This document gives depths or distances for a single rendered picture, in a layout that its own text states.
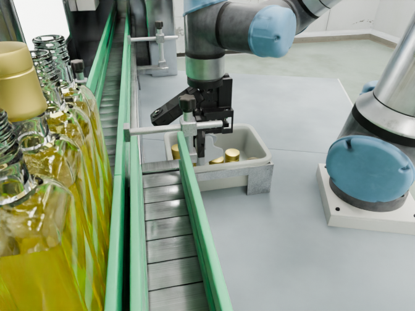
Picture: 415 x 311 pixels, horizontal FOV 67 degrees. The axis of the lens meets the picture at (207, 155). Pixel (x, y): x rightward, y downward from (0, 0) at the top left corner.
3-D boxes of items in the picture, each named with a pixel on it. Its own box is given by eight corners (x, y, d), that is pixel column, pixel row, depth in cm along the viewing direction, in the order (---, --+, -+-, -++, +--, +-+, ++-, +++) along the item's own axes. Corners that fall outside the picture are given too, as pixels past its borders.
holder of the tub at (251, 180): (144, 163, 80) (141, 137, 76) (247, 152, 85) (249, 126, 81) (147, 209, 66) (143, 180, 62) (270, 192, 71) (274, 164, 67)
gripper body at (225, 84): (233, 136, 65) (235, 81, 59) (192, 141, 64) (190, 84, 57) (223, 120, 72) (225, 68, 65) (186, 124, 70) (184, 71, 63)
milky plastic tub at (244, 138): (165, 159, 81) (162, 130, 76) (247, 150, 85) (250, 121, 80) (172, 204, 67) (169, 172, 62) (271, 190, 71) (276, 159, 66)
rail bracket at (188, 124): (129, 161, 58) (119, 98, 51) (218, 152, 60) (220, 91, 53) (129, 171, 55) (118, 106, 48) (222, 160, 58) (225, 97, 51)
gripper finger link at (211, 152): (225, 174, 69) (224, 135, 65) (199, 178, 68) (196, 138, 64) (221, 168, 72) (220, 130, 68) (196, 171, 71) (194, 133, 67)
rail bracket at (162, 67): (134, 86, 116) (125, 20, 103) (179, 82, 119) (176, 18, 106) (134, 91, 112) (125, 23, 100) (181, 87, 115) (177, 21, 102)
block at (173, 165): (144, 189, 62) (140, 160, 58) (191, 183, 63) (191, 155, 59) (145, 202, 59) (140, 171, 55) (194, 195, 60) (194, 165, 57)
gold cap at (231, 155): (236, 162, 77) (237, 147, 75) (241, 170, 75) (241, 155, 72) (222, 163, 77) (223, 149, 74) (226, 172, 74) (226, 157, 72)
